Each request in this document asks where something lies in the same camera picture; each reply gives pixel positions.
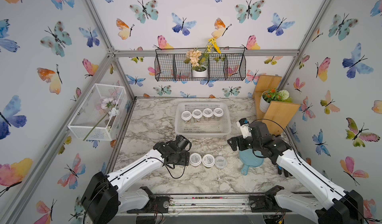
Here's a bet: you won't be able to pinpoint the yogurt cup front row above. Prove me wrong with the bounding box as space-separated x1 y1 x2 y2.
189 153 202 167
202 154 215 168

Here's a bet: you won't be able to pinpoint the yogurt cup row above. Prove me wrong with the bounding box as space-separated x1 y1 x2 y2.
213 108 224 120
189 153 202 167
203 108 213 121
181 111 193 123
192 109 203 122
202 154 215 168

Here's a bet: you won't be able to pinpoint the yogurt cup back row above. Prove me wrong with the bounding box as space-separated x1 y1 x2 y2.
192 109 203 122
181 111 193 123
203 108 213 121
213 108 224 120

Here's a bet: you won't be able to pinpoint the yogurt cup clear lid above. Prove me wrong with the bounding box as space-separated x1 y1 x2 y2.
215 155 227 169

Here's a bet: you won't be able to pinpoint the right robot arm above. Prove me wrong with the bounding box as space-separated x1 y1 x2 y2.
227 118 367 224

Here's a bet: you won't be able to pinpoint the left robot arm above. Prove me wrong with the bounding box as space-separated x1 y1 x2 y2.
81 135 192 224

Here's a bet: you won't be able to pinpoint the white plastic basket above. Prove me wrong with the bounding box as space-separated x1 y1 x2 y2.
175 102 231 137

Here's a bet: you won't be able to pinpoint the wooden corner shelf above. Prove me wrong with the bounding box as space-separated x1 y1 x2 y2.
252 75 300 136

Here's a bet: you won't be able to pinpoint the blue grey glove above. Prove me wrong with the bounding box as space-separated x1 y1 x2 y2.
277 165 292 177

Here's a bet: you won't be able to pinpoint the potted plant orange flowers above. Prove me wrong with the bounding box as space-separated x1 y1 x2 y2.
260 88 292 113

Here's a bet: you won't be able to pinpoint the pink artificial flower stem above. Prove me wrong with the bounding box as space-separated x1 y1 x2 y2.
83 97 119 141

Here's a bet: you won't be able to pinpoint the white pot with flowers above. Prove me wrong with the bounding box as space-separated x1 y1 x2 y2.
184 37 221 78

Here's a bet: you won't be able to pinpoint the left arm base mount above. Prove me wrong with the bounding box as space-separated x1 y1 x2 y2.
125 186 170 214

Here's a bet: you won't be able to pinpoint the aluminium front rail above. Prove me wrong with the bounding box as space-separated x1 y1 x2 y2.
83 193 335 216

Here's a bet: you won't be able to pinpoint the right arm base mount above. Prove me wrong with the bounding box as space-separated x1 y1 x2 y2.
248 185 284 213

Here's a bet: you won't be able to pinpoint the white mesh wall box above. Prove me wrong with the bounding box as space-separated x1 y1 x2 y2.
68 83 126 141

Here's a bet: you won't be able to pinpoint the black wire wall basket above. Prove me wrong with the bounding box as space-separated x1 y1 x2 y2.
154 48 247 81

